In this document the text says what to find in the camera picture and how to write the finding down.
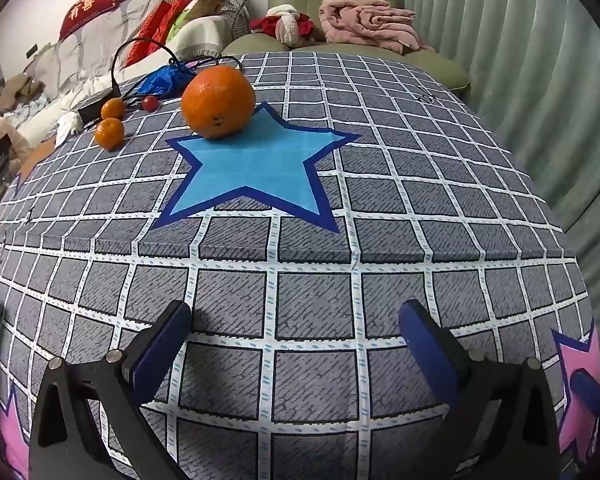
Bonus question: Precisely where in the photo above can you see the white quilt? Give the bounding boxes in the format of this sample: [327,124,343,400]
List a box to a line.
[17,90,81,142]

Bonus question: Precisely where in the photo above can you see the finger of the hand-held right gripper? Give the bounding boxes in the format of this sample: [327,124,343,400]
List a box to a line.
[569,367,600,466]

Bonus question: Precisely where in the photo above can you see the grey checkered star bed sheet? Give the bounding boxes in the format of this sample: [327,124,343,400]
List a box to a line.
[0,50,600,480]

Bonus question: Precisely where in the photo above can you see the red embroidered pillow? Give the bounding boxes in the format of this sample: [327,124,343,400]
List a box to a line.
[59,0,131,41]

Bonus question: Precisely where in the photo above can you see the red and white plush toy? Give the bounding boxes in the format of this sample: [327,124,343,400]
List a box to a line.
[250,4,326,45]

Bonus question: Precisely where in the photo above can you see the grey striped sofa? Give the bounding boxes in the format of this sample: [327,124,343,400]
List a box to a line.
[25,0,253,111]

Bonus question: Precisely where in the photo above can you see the crumpled white tissue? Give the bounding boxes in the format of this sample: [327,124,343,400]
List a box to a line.
[55,112,83,145]

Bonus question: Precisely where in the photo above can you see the black power adapter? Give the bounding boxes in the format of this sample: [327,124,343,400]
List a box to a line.
[76,89,122,123]

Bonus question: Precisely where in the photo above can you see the pink folded blanket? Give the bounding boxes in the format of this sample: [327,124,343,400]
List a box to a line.
[319,0,436,55]

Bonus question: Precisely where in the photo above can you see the small tangerine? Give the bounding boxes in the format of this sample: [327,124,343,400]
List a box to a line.
[94,117,126,151]
[101,97,127,121]

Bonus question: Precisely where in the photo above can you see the green printed paper bag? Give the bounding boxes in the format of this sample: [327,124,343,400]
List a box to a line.
[172,0,228,36]

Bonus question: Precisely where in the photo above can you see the red cushions on sofa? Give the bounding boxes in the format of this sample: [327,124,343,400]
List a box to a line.
[125,0,193,68]

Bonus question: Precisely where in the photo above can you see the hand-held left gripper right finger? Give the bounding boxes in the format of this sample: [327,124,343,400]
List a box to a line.
[397,299,563,480]

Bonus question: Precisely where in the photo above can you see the beige clothing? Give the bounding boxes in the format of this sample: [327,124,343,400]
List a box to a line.
[0,72,46,111]

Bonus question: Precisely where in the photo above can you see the blue plastic bag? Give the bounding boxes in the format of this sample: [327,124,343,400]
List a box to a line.
[137,64,201,98]

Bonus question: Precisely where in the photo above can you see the white lace cloth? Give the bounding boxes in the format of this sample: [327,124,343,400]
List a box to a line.
[170,12,236,61]

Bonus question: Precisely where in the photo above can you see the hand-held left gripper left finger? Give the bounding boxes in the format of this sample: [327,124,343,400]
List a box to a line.
[29,300,196,480]

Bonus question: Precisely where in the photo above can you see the black power cable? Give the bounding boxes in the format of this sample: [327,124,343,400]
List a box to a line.
[111,40,245,98]

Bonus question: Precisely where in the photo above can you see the large orange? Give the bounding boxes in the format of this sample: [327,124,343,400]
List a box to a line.
[181,65,257,140]

